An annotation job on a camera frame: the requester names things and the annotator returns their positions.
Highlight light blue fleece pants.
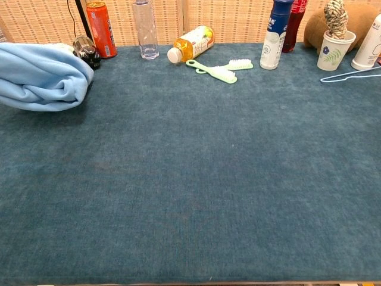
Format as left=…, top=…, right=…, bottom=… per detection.
left=0, top=42, right=95, bottom=112

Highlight dark teal table cloth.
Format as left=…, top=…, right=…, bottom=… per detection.
left=0, top=42, right=381, bottom=284

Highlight yellow tea bottle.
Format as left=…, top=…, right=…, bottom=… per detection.
left=167, top=25, right=215, bottom=64

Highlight clear empty plastic bottle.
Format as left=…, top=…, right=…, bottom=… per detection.
left=132, top=0, right=160, bottom=60

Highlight white bottle with blue cap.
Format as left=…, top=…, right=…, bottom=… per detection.
left=260, top=0, right=291, bottom=71

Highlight bamboo folding screen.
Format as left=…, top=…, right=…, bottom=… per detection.
left=0, top=0, right=381, bottom=50

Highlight small dark cola bottle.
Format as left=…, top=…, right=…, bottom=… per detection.
left=73, top=35, right=101, bottom=71

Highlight orange drink can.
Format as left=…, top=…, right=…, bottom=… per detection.
left=85, top=1, right=118, bottom=59

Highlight tall cola bottle red cap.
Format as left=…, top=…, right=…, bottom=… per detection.
left=281, top=0, right=309, bottom=54

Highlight black stand pole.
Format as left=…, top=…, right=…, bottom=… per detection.
left=74, top=0, right=95, bottom=42

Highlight white paper cup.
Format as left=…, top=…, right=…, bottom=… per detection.
left=316, top=29, right=357, bottom=72

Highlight white lotion bottle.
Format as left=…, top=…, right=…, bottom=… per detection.
left=351, top=13, right=381, bottom=71

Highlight light blue wire hanger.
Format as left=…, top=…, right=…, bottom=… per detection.
left=320, top=66, right=381, bottom=83

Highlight thin black hanging cable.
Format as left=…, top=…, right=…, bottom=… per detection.
left=65, top=0, right=76, bottom=33

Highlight knotted rope ball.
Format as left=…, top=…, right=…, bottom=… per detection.
left=323, top=0, right=349, bottom=40

